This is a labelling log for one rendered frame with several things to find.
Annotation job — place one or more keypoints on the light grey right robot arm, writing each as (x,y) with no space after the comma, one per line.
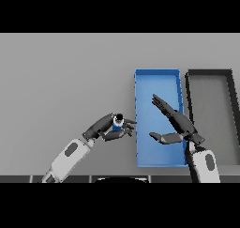
(203,164)

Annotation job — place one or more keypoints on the dark grey bin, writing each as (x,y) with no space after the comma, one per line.
(212,113)

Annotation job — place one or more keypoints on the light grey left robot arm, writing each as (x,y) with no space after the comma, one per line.
(67,161)

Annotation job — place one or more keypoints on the blue pipe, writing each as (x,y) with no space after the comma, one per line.
(118,122)

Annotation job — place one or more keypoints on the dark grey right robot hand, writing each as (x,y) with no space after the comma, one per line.
(181,124)

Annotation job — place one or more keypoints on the blue bin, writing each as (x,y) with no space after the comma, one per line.
(157,119)

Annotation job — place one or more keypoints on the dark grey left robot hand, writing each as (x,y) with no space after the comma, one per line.
(100,126)

